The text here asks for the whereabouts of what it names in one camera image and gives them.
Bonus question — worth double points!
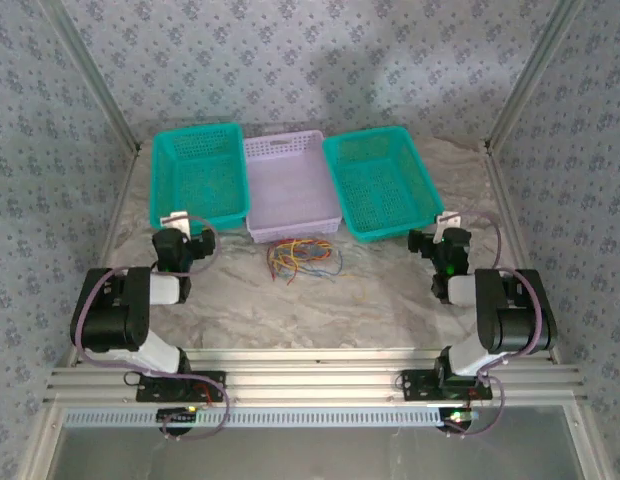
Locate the red cable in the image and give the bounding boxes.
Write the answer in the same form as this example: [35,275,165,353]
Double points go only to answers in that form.
[284,239,336,264]
[266,243,304,287]

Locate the blue cable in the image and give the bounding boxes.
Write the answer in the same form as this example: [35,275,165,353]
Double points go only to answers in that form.
[289,249,359,281]
[272,244,336,274]

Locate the teal plastic basket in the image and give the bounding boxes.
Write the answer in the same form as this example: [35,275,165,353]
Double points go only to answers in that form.
[322,125,446,244]
[149,122,251,237]

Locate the lilac plastic basket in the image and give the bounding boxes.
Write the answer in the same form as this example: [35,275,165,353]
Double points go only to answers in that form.
[243,129,343,245]

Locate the small electronics board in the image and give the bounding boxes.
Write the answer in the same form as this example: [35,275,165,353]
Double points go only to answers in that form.
[156,407,200,436]
[438,407,479,435]

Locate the grey metal panel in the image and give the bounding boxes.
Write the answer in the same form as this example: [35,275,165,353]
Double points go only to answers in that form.
[59,427,586,480]

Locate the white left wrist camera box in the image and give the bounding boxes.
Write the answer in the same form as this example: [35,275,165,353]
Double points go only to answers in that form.
[159,212,191,239]

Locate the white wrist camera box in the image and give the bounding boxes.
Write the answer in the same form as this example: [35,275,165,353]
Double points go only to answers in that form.
[436,211,464,244]
[159,212,191,239]

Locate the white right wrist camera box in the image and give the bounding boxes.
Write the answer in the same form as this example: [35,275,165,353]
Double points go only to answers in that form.
[436,211,464,244]

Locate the aluminium side rail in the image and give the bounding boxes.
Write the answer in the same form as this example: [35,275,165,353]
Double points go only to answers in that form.
[64,147,144,369]
[484,144,562,365]

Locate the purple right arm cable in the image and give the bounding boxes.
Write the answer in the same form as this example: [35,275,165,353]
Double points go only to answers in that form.
[442,210,547,437]

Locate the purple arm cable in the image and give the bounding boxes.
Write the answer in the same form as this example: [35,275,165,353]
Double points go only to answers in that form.
[71,214,232,444]
[442,210,547,437]

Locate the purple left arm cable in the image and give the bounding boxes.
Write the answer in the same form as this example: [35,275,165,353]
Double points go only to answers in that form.
[71,214,232,444]

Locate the aluminium corner post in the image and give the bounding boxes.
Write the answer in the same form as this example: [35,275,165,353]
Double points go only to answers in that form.
[484,0,586,154]
[39,0,143,154]

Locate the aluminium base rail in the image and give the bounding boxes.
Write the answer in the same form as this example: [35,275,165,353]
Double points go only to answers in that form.
[42,347,589,407]

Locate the grey slotted cable duct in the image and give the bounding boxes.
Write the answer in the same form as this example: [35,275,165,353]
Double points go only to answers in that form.
[63,405,479,429]

